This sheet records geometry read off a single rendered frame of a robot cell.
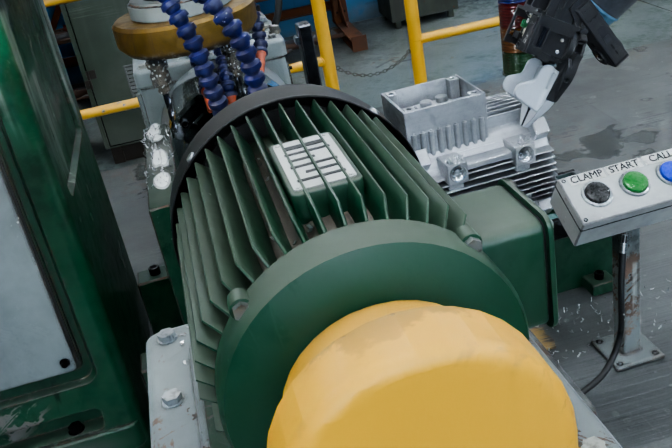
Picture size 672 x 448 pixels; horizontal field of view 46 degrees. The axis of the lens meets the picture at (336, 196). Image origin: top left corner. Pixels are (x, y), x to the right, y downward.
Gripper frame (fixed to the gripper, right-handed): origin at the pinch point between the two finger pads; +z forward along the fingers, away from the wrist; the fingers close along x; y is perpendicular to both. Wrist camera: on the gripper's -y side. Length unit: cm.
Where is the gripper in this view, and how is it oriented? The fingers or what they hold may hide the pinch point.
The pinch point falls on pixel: (531, 119)
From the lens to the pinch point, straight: 115.1
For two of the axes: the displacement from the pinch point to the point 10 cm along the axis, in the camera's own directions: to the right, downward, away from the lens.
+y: -9.1, -2.3, -3.4
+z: -3.4, 8.9, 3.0
